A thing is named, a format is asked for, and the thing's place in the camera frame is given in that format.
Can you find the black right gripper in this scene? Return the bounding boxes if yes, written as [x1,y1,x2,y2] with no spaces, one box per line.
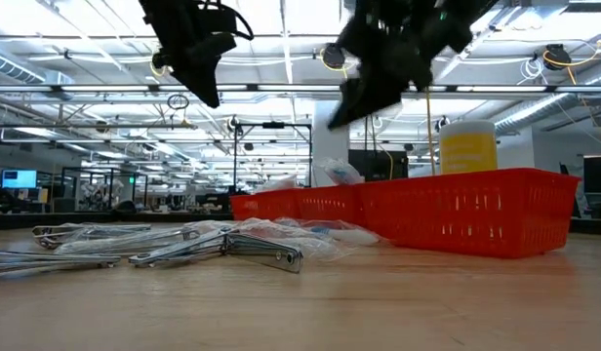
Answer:
[327,0,448,132]

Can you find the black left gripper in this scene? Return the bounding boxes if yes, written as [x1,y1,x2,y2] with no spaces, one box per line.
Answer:
[138,0,239,110]

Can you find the blue white bagged toothbrush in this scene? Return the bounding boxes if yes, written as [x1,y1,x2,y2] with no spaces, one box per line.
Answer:
[321,157,366,187]

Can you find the bagged white cotton pads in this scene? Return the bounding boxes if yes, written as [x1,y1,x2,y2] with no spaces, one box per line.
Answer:
[259,174,301,193]

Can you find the clear bagged metal parts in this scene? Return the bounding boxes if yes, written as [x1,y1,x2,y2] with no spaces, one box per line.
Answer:
[217,218,350,262]

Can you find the silver metal nail clipper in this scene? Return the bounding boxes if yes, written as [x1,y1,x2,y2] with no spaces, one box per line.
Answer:
[0,249,122,281]
[55,226,203,258]
[30,222,153,251]
[128,228,305,275]

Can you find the black background panel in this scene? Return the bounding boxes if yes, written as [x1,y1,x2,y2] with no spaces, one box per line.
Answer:
[347,148,410,182]

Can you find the yellow white-lidded wipes canister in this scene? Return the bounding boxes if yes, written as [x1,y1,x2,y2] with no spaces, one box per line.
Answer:
[437,119,500,176]

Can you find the blue lit computer monitor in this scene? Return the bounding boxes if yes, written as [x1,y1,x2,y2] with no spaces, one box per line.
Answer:
[0,169,39,190]

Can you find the dark computer monitor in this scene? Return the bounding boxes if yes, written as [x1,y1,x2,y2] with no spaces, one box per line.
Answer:
[581,154,601,195]

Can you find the black ceiling cable reel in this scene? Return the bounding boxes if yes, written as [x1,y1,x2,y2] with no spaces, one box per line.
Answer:
[542,43,567,71]
[321,42,347,70]

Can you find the black background rig frame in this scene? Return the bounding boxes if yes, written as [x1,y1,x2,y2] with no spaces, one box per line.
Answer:
[231,121,314,190]

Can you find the yellow hanging cable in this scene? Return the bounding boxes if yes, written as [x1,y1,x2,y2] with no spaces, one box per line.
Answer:
[423,86,437,176]

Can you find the silver ventilation duct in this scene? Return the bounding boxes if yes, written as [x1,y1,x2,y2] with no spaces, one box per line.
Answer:
[0,48,76,88]
[493,91,601,136]

